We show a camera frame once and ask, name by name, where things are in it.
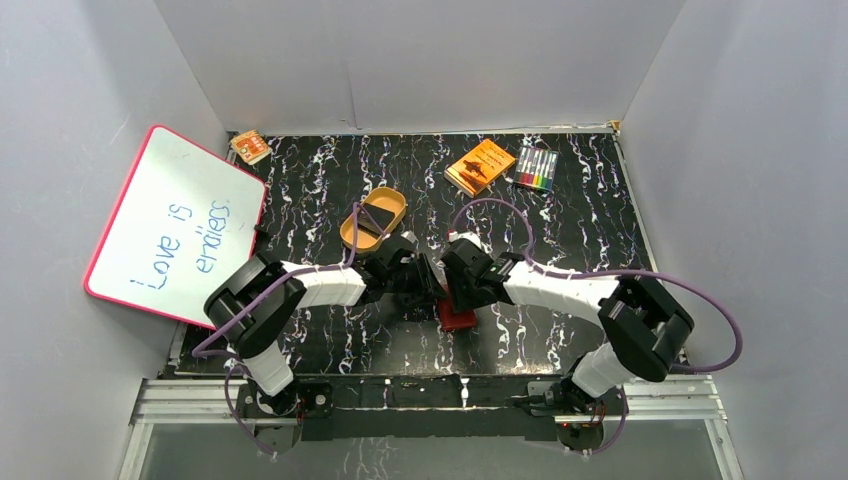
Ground small orange card box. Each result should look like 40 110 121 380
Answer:
230 130 272 165

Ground red card holder wallet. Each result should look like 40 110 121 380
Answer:
436 299 478 332

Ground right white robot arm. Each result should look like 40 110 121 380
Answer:
441 232 694 414

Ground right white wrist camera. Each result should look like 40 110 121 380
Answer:
448 230 483 250

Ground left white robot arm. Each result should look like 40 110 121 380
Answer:
203 234 447 416

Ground pink framed whiteboard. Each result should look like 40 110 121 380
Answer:
83 125 267 328

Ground pack of coloured markers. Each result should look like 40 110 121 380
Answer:
513 146 559 193

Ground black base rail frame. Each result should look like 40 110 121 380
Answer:
131 374 729 453

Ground orange oval tray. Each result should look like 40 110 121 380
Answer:
339 187 407 253

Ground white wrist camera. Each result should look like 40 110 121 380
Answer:
400 230 418 247
448 230 483 250

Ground stack of black credit cards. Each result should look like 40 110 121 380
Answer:
357 203 395 237

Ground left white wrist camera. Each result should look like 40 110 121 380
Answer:
400 230 418 247

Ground orange book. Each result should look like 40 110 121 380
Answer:
444 139 516 198

